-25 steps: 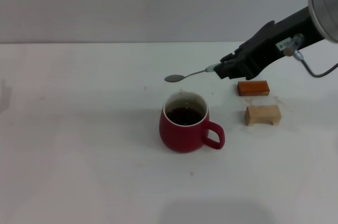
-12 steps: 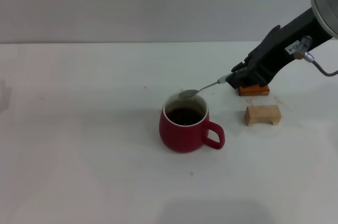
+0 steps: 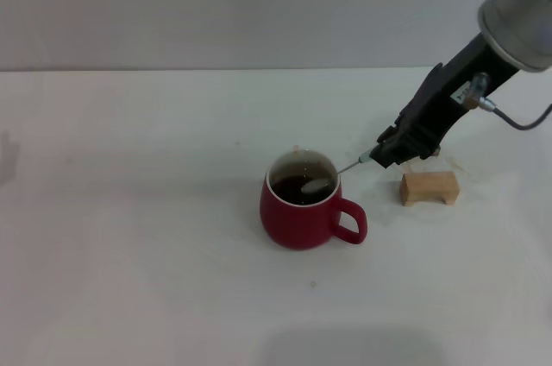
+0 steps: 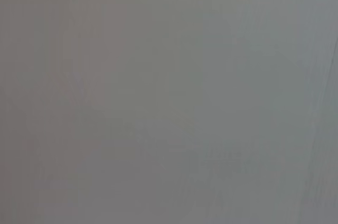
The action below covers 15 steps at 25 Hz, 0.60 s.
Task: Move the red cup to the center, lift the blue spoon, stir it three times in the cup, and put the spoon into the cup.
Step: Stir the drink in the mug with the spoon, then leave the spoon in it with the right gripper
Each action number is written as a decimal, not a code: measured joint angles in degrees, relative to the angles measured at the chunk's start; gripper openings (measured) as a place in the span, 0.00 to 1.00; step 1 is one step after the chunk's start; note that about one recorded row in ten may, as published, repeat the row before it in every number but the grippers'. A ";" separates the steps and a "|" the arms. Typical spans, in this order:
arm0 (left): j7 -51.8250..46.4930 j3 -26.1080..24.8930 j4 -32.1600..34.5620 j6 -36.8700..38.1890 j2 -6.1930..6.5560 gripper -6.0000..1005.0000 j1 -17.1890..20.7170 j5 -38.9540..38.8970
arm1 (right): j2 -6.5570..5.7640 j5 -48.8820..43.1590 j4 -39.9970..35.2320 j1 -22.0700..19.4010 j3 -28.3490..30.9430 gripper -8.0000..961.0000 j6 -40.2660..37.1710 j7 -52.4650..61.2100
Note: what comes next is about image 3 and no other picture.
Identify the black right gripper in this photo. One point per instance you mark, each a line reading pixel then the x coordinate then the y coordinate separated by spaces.
pixel 457 90

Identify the red ceramic mug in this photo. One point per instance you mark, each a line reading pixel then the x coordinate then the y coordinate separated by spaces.
pixel 293 223

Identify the light wooden spoon rest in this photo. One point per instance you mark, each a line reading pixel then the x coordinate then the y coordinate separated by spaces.
pixel 427 187

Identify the dark orange wooden block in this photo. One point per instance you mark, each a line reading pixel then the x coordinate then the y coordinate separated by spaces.
pixel 436 152

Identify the dark coffee liquid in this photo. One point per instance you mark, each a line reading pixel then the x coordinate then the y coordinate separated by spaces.
pixel 289 189

